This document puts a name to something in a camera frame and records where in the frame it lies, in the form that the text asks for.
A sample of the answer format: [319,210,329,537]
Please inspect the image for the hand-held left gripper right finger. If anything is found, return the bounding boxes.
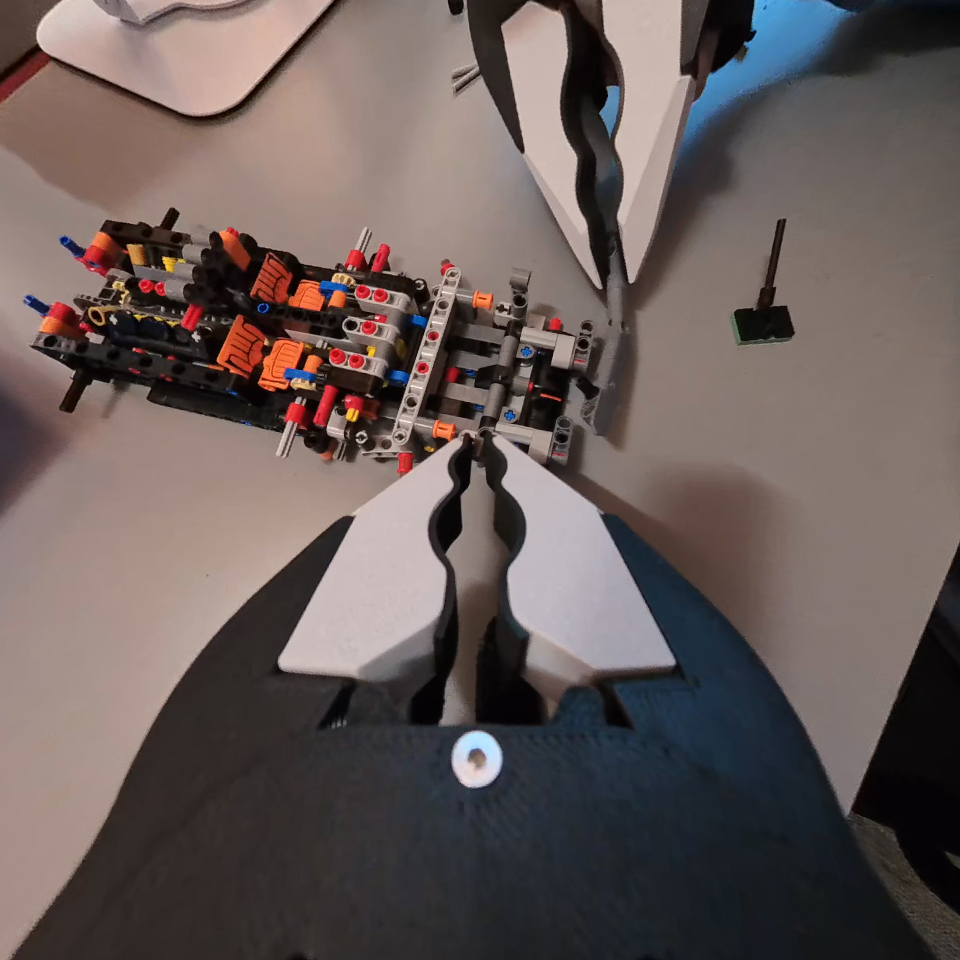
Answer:
[478,433,678,715]

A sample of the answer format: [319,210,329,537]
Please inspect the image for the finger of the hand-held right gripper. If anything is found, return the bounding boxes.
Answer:
[583,0,699,286]
[499,0,615,291]

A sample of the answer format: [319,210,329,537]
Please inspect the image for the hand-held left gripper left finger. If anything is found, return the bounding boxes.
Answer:
[277,435,475,710]

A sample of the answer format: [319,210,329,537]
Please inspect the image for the grey curved lego panel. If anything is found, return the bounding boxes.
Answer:
[577,225,635,438]

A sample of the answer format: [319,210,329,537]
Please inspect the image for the lego technic car chassis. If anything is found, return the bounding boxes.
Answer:
[22,206,601,474]

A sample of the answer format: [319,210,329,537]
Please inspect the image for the black axle with green brick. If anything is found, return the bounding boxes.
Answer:
[729,217,796,348]

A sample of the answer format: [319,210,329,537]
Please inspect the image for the white monitor stand base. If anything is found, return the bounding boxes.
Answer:
[36,0,339,119]

